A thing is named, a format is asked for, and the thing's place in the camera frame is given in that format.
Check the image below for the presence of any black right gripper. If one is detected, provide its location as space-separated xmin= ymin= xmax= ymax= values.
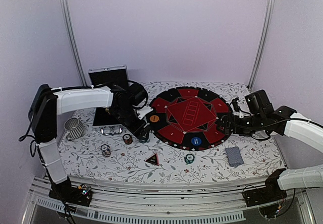
xmin=217 ymin=113 xmax=265 ymax=137

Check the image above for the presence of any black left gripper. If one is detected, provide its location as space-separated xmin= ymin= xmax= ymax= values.
xmin=116 ymin=104 xmax=152 ymax=141

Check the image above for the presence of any blue green 50 chip stack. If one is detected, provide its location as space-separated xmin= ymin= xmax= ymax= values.
xmin=139 ymin=137 xmax=149 ymax=143

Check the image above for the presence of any orange big blind button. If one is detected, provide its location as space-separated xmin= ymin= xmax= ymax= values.
xmin=149 ymin=115 xmax=159 ymax=123

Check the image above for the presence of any blue small blind button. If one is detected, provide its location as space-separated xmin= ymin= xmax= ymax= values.
xmin=191 ymin=137 xmax=202 ymax=146

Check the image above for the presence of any blue green 50 chip pile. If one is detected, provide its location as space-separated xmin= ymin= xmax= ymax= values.
xmin=184 ymin=154 xmax=195 ymax=164

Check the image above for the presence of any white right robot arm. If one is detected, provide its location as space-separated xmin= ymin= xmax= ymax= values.
xmin=218 ymin=89 xmax=322 ymax=202

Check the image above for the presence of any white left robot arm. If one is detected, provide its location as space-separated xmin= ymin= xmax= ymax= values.
xmin=19 ymin=83 xmax=153 ymax=201

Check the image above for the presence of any red black 100 chip stack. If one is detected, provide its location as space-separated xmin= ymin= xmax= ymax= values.
xmin=123 ymin=134 xmax=133 ymax=145

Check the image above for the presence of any black triangular dealer plate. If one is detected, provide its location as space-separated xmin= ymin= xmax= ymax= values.
xmin=145 ymin=153 xmax=159 ymax=166

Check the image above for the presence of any blue loose card deck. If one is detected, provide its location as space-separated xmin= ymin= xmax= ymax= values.
xmin=225 ymin=146 xmax=244 ymax=167

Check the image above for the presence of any round red black poker mat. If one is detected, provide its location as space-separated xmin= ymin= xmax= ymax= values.
xmin=146 ymin=86 xmax=232 ymax=151

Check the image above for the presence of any striped ceramic cup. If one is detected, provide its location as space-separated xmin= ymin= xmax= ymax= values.
xmin=64 ymin=118 xmax=85 ymax=141

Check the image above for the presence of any aluminium poker case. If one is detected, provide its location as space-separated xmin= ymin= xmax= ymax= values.
xmin=88 ymin=64 xmax=132 ymax=136

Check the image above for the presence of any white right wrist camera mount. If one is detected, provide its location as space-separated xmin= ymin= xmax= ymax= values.
xmin=230 ymin=97 xmax=251 ymax=116

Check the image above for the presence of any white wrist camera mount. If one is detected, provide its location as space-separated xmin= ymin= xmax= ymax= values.
xmin=136 ymin=106 xmax=153 ymax=120
xmin=230 ymin=97 xmax=251 ymax=116

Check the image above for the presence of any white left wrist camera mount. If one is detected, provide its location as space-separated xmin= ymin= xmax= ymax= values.
xmin=136 ymin=106 xmax=153 ymax=120

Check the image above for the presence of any front aluminium rail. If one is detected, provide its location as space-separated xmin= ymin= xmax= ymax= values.
xmin=21 ymin=176 xmax=316 ymax=224

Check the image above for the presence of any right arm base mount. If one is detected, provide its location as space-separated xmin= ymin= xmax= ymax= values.
xmin=242 ymin=177 xmax=287 ymax=207

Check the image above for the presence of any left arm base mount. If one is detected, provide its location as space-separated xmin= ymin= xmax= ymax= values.
xmin=48 ymin=182 xmax=93 ymax=207

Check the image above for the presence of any left aluminium frame post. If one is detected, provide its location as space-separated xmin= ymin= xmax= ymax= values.
xmin=60 ymin=0 xmax=87 ymax=86

